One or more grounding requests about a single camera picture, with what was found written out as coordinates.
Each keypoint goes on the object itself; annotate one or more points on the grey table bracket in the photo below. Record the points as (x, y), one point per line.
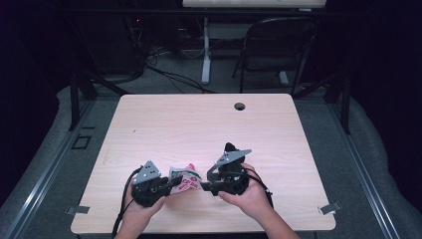
(78, 210)
(329, 208)

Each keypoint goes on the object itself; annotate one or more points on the black metal stand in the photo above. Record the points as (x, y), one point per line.
(345, 106)
(74, 99)

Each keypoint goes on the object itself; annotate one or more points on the person's left hand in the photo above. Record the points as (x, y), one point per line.
(142, 214)

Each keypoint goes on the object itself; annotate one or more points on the black folding chair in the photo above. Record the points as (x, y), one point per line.
(282, 36)

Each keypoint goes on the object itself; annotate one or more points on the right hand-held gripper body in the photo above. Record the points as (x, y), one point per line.
(234, 182)

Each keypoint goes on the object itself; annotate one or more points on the dark computer tower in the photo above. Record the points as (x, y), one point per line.
(116, 49)

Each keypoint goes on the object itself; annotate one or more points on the aluminium floor rail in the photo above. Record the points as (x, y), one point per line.
(365, 172)
(43, 186)

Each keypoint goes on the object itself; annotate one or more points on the person's right hand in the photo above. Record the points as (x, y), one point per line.
(255, 199)

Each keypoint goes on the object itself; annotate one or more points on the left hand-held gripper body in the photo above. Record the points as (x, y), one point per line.
(146, 189)

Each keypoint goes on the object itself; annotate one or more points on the white desk with metal legs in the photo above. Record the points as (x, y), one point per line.
(252, 3)

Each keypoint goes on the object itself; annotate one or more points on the pink plastic bag white granules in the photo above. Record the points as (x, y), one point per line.
(187, 181)

